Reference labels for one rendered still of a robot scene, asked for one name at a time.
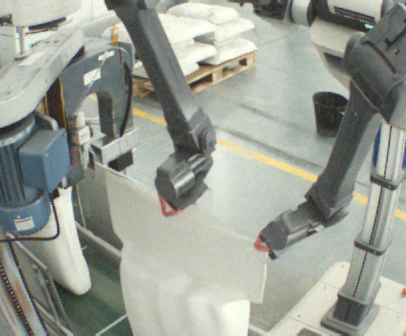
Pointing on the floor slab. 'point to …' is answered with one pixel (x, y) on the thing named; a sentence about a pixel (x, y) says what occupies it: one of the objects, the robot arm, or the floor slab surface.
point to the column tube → (6, 287)
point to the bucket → (329, 112)
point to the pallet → (201, 75)
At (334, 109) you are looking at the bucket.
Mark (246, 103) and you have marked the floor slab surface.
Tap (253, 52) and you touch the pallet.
